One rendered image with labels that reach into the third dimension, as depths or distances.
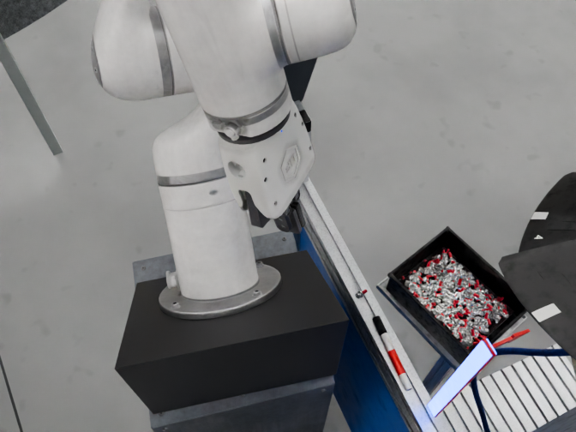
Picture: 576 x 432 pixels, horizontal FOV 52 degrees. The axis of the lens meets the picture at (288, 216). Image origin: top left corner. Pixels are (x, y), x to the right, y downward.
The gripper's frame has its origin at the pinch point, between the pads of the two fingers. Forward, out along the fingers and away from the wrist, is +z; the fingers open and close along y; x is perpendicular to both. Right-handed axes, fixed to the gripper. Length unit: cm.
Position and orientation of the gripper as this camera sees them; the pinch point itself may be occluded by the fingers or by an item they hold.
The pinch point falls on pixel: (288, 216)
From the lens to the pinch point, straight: 68.2
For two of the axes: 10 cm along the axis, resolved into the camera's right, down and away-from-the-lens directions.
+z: 2.3, 6.4, 7.3
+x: -8.7, -2.1, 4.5
